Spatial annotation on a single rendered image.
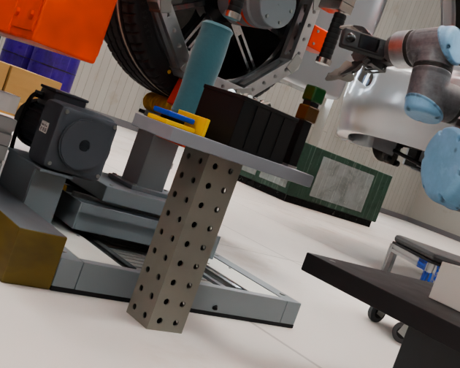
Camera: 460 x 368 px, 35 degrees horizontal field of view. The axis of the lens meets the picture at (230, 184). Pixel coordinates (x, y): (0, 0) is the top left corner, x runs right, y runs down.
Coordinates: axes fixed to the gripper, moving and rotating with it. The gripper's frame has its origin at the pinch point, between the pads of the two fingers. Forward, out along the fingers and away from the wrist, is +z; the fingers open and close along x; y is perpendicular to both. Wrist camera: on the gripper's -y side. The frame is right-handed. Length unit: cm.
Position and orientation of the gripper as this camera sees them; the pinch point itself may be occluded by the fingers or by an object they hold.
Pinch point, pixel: (330, 52)
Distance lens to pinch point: 198.5
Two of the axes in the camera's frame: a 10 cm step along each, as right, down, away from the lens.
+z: -6.5, -0.6, 7.6
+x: 2.7, -9.5, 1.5
